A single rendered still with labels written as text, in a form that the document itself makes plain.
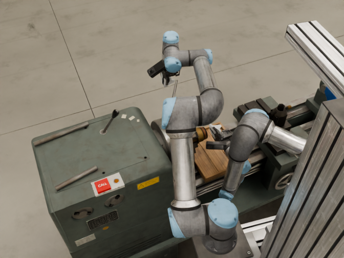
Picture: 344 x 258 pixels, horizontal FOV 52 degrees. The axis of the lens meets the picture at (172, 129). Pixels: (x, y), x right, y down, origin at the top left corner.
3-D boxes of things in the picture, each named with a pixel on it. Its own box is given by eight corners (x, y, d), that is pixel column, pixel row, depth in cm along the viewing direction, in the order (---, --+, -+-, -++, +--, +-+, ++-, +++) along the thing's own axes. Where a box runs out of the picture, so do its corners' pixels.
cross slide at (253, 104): (275, 156, 208) (277, 151, 205) (236, 110, 235) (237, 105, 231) (300, 146, 213) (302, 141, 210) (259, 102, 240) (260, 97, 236)
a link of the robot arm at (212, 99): (233, 105, 126) (210, 41, 163) (202, 108, 125) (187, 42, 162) (230, 130, 134) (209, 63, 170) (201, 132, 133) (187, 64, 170)
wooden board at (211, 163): (205, 183, 204) (206, 178, 201) (178, 140, 226) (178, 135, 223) (249, 165, 212) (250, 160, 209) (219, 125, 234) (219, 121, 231)
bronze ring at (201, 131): (194, 137, 192) (209, 132, 195) (186, 126, 198) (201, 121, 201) (193, 148, 199) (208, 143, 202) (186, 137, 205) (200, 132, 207)
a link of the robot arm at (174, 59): (189, 61, 157) (187, 43, 162) (164, 63, 156) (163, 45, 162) (189, 72, 163) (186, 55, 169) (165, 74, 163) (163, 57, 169)
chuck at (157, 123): (176, 186, 190) (169, 140, 173) (155, 154, 215) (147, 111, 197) (181, 184, 191) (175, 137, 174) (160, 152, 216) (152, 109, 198)
